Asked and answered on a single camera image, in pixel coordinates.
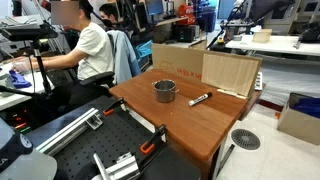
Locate hand of white-shirt person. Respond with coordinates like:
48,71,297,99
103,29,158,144
11,56,33,75

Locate black Expo marker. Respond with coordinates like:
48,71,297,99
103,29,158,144
188,91,213,108

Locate small silver pot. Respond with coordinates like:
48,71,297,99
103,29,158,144
152,79,180,104

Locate blue cloth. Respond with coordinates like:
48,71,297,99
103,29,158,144
8,69,33,90

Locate white desk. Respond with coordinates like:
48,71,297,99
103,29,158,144
0,61,56,112

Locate person in white t-shirt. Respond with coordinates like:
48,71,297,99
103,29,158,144
11,0,116,111

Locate black office chair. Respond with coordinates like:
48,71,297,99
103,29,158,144
78,29,141,98

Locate person with black mask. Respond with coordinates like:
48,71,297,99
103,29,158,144
98,3,123,31

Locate blue jacket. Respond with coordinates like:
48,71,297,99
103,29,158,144
106,29,142,85

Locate black perforated breadboard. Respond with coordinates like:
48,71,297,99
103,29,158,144
24,94,202,180

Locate brown printed cardboard sheet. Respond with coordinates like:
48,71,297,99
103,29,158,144
151,43,264,100

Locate red printed bag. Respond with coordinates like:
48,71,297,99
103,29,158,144
176,3,198,26

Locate light wood-look panel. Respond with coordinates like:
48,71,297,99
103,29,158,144
200,53,260,99

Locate white tape strip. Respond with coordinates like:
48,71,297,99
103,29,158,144
216,88,249,100

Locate grey metal table leg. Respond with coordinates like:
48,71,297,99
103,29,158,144
215,143,236,178

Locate round floor drain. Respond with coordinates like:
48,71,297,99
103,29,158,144
230,128,262,151

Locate small wooden box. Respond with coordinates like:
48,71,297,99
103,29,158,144
252,28,273,44

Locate long white table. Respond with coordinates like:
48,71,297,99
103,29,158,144
225,34,320,58

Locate open cardboard box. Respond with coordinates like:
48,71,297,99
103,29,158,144
276,92,320,147

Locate blue plastic bag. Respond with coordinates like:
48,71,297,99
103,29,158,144
291,96,320,120

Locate black bag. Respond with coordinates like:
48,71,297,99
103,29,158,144
297,22,320,44

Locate black camera on stand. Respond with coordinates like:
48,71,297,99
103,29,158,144
0,22,60,101

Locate aluminium profile rail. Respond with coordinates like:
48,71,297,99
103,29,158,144
91,151,141,180
34,107,104,157

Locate black clamp orange handle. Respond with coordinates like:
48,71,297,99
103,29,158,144
139,124,168,156
102,97,129,117

